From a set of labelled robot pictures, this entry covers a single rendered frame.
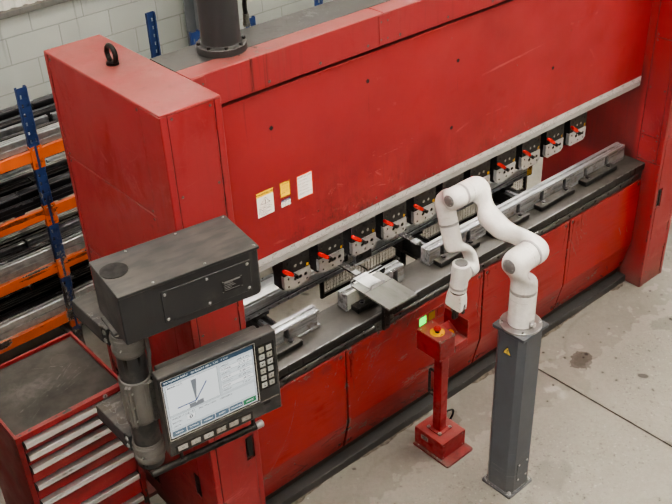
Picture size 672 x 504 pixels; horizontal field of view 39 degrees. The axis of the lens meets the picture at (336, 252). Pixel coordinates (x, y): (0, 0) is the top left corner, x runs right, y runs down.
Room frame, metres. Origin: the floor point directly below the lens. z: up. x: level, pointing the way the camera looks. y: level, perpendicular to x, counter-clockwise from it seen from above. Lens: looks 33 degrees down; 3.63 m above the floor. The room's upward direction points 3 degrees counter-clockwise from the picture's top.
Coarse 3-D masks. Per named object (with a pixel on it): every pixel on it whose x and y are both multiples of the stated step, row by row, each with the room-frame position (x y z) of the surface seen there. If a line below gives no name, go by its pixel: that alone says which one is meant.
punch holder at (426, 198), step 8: (424, 192) 3.98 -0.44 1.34; (432, 192) 4.02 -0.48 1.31; (408, 200) 3.97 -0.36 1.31; (416, 200) 3.95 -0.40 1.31; (424, 200) 3.99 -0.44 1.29; (432, 200) 4.02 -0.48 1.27; (408, 208) 3.97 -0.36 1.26; (424, 208) 3.98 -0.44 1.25; (432, 208) 4.02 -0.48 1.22; (408, 216) 3.97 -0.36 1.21; (416, 216) 3.95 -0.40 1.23; (424, 216) 3.98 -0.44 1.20; (432, 216) 4.02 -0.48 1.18; (416, 224) 3.95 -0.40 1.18
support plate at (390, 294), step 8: (376, 272) 3.81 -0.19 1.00; (384, 280) 3.74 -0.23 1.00; (392, 280) 3.74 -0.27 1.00; (360, 288) 3.68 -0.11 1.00; (368, 288) 3.68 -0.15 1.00; (376, 288) 3.68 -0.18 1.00; (384, 288) 3.67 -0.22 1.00; (392, 288) 3.67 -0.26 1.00; (400, 288) 3.67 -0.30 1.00; (368, 296) 3.62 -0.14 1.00; (376, 296) 3.61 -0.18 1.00; (384, 296) 3.61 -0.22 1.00; (392, 296) 3.61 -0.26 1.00; (400, 296) 3.60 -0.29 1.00; (408, 296) 3.60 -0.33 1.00; (384, 304) 3.55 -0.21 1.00; (392, 304) 3.54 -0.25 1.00; (400, 304) 3.55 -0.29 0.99
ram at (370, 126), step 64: (512, 0) 4.35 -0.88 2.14; (576, 0) 4.66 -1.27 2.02; (640, 0) 5.03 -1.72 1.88; (384, 64) 3.82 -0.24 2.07; (448, 64) 4.08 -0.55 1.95; (512, 64) 4.37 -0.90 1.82; (576, 64) 4.70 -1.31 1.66; (640, 64) 5.09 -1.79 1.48; (256, 128) 3.39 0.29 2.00; (320, 128) 3.59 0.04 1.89; (384, 128) 3.82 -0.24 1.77; (448, 128) 4.09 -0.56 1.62; (512, 128) 4.39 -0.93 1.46; (256, 192) 3.37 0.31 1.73; (320, 192) 3.58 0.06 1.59; (384, 192) 3.82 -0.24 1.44
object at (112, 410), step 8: (120, 392) 2.77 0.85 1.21; (104, 400) 2.73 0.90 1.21; (112, 400) 2.73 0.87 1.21; (120, 400) 2.73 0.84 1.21; (96, 408) 2.71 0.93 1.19; (104, 408) 2.69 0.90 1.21; (112, 408) 2.68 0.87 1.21; (120, 408) 2.68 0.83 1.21; (104, 416) 2.66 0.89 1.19; (112, 416) 2.64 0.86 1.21; (120, 416) 2.64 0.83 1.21; (112, 424) 2.61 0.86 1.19; (120, 424) 2.59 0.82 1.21; (128, 424) 2.59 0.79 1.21; (120, 432) 2.57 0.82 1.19; (128, 432) 2.55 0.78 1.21; (120, 440) 2.58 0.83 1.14; (128, 440) 2.53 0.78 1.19
